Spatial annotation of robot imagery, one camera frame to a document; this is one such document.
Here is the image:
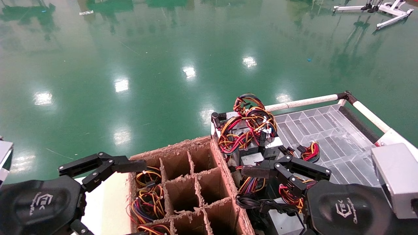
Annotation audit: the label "grey power supply box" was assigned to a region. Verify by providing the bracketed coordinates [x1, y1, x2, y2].
[261, 136, 284, 156]

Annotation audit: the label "white metal stand base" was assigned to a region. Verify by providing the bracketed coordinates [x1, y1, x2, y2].
[333, 0, 414, 30]

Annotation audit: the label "white sign with red border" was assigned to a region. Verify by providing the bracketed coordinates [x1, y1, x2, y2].
[375, 128, 407, 148]

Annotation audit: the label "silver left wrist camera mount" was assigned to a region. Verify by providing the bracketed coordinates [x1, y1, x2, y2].
[0, 140, 14, 186]

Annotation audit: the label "clear plastic grid tray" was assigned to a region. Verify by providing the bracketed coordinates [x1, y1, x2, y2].
[274, 104, 381, 188]

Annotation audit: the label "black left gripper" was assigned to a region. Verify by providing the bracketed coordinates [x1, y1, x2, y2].
[0, 152, 147, 235]

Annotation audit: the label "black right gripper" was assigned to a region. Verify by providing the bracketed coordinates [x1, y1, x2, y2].
[241, 155, 396, 235]

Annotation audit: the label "black foam strip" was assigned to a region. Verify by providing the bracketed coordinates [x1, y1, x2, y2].
[339, 106, 381, 144]

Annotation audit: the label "white tube cart frame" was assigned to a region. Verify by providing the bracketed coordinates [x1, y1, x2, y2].
[211, 91, 391, 141]

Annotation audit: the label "grey power supply colourful cables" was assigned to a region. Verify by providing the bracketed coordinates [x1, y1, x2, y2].
[127, 185, 166, 224]
[233, 94, 265, 115]
[238, 152, 265, 195]
[137, 224, 171, 235]
[136, 166, 163, 189]
[242, 109, 278, 139]
[217, 116, 262, 154]
[279, 184, 306, 209]
[287, 141, 320, 163]

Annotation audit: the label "brown divided cardboard box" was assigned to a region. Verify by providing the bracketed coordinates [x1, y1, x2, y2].
[126, 135, 256, 235]

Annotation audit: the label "grey power supply black cables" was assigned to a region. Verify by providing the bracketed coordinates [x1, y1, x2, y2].
[236, 195, 306, 235]

